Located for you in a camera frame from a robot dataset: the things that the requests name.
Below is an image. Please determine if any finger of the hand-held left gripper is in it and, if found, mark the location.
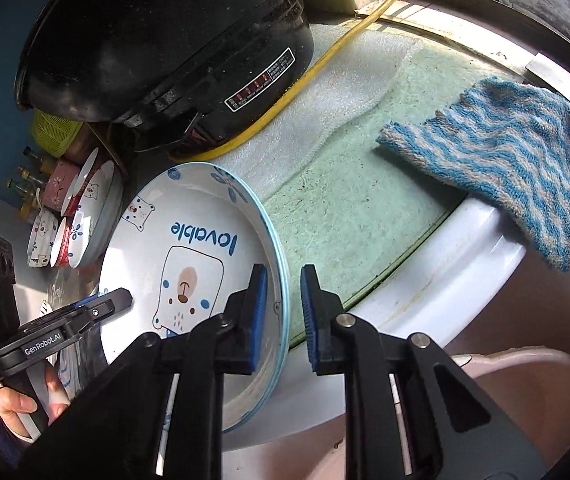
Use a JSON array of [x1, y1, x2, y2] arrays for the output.
[[35, 287, 134, 336]]

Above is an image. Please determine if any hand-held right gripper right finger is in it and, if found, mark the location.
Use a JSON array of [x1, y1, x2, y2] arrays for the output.
[[300, 264, 548, 480]]

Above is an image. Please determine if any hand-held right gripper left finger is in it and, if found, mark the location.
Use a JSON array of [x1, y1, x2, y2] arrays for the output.
[[20, 264, 270, 480]]

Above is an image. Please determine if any blue rimmed white plate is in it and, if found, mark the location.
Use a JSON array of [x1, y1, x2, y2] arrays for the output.
[[225, 170, 292, 431]]

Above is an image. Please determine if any large bear print plate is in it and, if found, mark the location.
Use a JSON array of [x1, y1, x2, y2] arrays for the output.
[[97, 161, 286, 435]]

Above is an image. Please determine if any person's left hand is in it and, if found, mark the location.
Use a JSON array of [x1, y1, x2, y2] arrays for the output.
[[0, 366, 72, 438]]

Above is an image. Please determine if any white floral bowl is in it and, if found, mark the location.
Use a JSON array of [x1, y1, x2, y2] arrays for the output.
[[25, 205, 58, 267]]

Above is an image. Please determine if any red rimmed white bowl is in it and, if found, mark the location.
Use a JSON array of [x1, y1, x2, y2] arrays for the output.
[[49, 217, 73, 268]]

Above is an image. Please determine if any blue flower print bowl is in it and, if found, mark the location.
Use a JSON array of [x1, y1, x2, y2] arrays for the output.
[[67, 209, 92, 268]]

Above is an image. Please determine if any small bear print deep plate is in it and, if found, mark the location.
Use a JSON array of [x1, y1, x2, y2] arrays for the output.
[[67, 160, 126, 268]]

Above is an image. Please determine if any gold lid glass jar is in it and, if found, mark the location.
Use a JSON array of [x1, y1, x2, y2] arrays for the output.
[[17, 195, 40, 222]]

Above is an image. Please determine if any pink floral bowl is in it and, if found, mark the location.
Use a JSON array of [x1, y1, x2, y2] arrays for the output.
[[40, 157, 83, 211]]

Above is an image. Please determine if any white washing machine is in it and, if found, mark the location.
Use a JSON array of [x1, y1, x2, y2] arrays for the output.
[[215, 0, 570, 453]]

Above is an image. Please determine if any clear glass bottle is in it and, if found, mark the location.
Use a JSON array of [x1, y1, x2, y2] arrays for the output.
[[22, 146, 50, 167]]

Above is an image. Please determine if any steel mixing bowl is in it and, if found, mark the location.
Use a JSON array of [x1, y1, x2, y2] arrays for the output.
[[65, 124, 102, 167]]

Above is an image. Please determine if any green plastic basket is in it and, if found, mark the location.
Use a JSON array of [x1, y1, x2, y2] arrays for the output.
[[32, 109, 86, 158]]

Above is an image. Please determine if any white foam sheet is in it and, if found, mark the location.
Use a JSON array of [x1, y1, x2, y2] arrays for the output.
[[215, 22, 416, 201]]

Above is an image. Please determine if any pink plastic basin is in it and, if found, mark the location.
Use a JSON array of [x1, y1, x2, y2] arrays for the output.
[[265, 347, 570, 480]]

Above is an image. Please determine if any blue striped towel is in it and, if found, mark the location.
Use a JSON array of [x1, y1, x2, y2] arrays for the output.
[[376, 76, 570, 272]]

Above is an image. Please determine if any black electric cooker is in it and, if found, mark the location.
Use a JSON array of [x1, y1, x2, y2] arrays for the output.
[[14, 0, 316, 158]]

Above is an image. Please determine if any yellow cable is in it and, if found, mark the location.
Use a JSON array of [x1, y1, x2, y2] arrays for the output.
[[165, 0, 438, 163]]

